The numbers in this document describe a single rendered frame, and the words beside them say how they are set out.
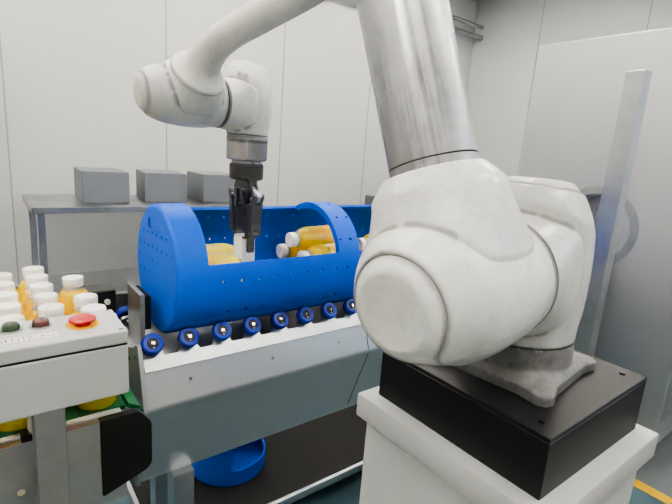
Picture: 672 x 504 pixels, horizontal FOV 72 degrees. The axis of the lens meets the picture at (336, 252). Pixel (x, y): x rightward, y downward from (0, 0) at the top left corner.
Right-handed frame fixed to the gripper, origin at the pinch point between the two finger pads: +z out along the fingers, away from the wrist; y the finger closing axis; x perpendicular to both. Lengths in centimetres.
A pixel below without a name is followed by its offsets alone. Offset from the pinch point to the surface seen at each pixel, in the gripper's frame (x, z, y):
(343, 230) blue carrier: -24.6, -4.6, -5.9
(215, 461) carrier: -12, 87, 41
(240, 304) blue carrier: 4.2, 10.3, -7.3
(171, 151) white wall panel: -93, -13, 328
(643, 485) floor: -180, 113, -43
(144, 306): 22.3, 10.4, 0.4
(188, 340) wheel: 15.3, 17.0, -5.9
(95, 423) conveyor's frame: 35.4, 23.4, -17.5
